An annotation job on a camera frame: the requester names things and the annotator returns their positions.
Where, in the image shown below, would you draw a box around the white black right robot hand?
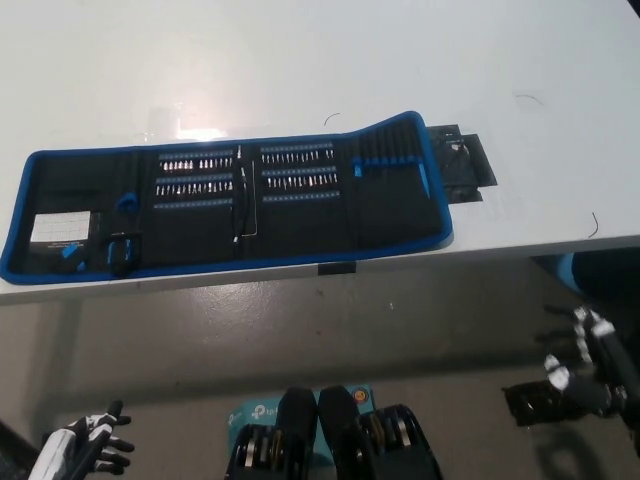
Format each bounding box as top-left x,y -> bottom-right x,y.
534,303 -> 632,419

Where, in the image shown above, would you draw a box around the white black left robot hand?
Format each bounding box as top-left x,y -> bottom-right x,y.
28,398 -> 136,480

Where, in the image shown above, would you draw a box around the black blue-trimmed fabric toolkit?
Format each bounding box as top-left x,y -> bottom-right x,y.
0,110 -> 455,284

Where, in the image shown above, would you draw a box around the black floor object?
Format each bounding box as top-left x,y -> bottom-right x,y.
502,379 -> 571,429

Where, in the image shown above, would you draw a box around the blue black chair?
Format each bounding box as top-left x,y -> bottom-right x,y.
529,250 -> 640,312

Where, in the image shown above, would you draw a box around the teal tp-link box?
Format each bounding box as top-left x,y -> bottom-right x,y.
227,382 -> 376,464

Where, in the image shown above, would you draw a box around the blue triangular picks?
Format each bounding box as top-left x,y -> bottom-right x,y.
58,241 -> 87,269

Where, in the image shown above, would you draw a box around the blue black clip tool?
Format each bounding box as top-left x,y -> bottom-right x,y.
101,233 -> 144,277

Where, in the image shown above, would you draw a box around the white grid card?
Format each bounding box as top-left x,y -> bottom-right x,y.
30,211 -> 93,244

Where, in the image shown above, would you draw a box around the blue plastic spudger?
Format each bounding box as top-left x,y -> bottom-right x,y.
416,161 -> 433,199

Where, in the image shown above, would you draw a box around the small black tape strip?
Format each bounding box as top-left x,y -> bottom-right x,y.
317,261 -> 358,277

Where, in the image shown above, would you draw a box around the silver screwdriver bit row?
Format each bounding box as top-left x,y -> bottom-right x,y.
264,175 -> 339,190
155,181 -> 236,197
260,152 -> 336,165
159,158 -> 234,172

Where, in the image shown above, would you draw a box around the bent metal rod tool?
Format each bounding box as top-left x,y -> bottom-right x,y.
230,172 -> 262,246

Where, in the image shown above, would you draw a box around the silver extension bar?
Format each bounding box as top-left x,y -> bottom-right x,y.
235,144 -> 248,201

